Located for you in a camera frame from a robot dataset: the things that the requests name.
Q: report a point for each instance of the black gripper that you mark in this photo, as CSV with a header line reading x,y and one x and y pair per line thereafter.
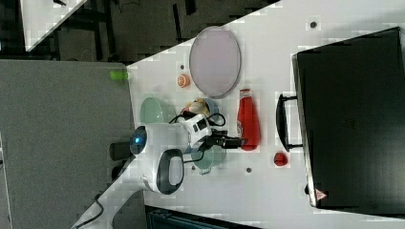
x,y
218,138

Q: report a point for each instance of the red plush ketchup bottle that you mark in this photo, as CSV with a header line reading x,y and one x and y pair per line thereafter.
x,y
248,125

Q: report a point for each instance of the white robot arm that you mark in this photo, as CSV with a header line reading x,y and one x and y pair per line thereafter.
x,y
158,166

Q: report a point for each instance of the lilac round plate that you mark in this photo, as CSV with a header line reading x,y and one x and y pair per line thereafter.
x,y
215,61

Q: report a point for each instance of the yellow peeled banana toy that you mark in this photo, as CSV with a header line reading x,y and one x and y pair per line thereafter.
x,y
198,106

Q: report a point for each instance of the small red tomato toy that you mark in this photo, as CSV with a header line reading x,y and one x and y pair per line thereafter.
x,y
280,159

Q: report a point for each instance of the orange slice toy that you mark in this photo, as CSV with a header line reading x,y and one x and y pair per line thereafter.
x,y
183,80

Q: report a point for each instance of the green perforated colander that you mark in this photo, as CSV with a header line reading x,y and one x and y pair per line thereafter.
x,y
156,110

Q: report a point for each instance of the silver black toaster oven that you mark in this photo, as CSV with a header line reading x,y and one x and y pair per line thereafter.
x,y
350,98

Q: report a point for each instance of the green cup with handle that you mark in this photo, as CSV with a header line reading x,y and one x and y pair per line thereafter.
x,y
209,159

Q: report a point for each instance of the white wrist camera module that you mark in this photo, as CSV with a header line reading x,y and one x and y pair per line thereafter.
x,y
197,127

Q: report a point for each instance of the blue metal frame rail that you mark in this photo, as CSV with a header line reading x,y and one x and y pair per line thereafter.
x,y
158,218

